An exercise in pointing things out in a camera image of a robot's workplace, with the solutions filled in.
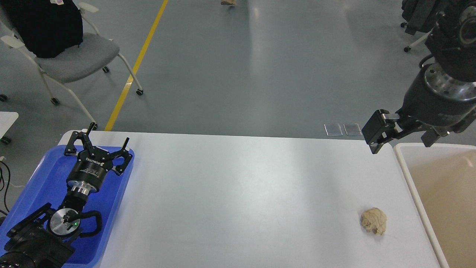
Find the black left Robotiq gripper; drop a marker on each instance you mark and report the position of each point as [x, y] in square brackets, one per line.
[90, 167]

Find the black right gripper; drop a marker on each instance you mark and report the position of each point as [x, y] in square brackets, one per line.
[435, 103]

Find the beige paper ball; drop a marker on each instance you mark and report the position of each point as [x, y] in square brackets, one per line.
[374, 220]

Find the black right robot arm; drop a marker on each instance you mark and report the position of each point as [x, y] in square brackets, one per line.
[452, 43]

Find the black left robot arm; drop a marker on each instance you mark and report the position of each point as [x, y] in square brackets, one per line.
[64, 216]

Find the right floor outlet plate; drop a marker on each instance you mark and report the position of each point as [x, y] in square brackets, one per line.
[352, 129]

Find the floor outlet plate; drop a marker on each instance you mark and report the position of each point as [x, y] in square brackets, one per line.
[333, 129]
[352, 129]

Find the left floor outlet plate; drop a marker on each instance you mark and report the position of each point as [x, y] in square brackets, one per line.
[333, 129]

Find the blue plastic tray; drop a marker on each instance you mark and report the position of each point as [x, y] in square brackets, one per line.
[48, 184]

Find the beige plastic bin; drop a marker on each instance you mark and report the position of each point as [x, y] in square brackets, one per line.
[442, 182]

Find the white side table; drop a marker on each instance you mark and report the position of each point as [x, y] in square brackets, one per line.
[6, 121]

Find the grey white office chair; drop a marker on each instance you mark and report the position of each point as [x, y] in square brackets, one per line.
[75, 63]

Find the white chair with dark coat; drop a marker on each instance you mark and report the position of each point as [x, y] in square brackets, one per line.
[420, 16]

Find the black jacket on chair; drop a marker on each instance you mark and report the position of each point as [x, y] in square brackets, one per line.
[46, 28]

